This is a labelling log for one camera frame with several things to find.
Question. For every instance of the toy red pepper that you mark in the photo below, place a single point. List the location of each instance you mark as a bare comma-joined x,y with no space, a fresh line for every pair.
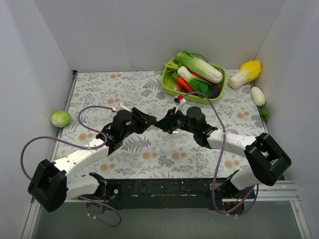
196,75

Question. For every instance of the toy white radish on table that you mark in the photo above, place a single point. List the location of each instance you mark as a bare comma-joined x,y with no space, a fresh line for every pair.
260,100

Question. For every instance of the floral table mat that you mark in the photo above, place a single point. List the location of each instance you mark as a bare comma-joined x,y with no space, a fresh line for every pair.
156,154

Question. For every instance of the toy orange carrot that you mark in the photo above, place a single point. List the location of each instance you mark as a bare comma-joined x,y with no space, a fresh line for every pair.
184,84

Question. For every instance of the large toy napa cabbage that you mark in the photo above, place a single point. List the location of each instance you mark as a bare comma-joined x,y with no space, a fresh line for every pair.
199,66

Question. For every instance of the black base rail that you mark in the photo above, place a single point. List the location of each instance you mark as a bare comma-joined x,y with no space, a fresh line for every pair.
156,193

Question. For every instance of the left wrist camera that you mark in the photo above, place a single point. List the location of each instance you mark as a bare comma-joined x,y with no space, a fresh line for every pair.
120,107

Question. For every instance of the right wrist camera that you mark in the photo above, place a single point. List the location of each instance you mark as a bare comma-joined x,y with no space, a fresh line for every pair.
180,102

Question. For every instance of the green plastic tray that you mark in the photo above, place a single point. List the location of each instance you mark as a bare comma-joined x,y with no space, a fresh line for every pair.
167,83

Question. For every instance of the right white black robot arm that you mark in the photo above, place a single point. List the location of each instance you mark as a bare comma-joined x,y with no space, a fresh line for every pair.
266,158

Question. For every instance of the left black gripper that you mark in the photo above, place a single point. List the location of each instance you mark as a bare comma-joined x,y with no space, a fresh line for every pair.
139,119

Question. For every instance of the toy yellow-leaf cabbage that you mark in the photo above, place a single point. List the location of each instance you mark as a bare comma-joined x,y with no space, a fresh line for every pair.
248,72

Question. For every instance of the toy purple eggplant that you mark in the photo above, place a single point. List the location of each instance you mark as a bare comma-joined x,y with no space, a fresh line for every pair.
215,92

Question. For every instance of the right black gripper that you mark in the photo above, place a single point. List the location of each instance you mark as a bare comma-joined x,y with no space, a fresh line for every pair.
171,121

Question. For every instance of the black-headed key bunch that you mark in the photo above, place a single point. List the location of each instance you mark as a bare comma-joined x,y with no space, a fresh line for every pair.
174,132

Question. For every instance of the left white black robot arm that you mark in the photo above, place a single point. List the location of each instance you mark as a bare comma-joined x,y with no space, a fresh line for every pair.
53,182

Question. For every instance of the toy green leafy vegetable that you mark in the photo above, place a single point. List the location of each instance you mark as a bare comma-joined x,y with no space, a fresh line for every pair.
200,85

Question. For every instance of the toy round green cabbage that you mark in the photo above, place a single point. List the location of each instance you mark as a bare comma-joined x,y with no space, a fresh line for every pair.
60,119

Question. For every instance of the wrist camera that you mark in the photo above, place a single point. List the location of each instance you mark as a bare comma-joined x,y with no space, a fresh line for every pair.
180,102
120,107

